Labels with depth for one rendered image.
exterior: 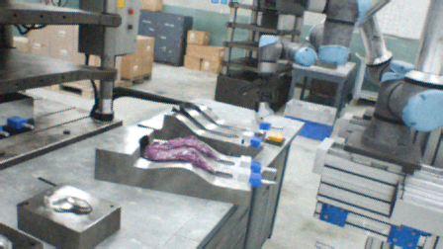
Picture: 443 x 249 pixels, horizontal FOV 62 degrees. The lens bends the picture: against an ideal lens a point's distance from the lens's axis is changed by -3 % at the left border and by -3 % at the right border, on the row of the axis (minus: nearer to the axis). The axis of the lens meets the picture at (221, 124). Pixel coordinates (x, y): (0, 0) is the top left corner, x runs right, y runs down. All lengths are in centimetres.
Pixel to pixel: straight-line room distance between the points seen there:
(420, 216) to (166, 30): 780
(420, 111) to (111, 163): 90
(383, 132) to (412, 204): 23
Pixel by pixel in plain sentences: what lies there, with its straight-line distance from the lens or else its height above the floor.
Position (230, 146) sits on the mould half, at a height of 87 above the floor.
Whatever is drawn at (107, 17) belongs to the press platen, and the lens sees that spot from 177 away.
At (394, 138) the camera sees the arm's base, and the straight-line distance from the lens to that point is 121.
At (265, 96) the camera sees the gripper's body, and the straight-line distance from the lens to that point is 156.
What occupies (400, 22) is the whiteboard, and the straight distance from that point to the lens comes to 786.
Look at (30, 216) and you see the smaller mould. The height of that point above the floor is 85.
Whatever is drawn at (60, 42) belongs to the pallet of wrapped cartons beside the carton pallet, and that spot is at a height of 67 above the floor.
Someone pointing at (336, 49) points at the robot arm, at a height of 132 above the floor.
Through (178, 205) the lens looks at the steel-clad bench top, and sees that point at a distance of 116.
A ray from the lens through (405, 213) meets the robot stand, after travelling 116.
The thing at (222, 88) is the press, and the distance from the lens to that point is 572.
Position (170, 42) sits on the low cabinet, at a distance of 853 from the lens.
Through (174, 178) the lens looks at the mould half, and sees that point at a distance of 119.
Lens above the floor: 138
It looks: 17 degrees down
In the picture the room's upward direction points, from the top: 8 degrees clockwise
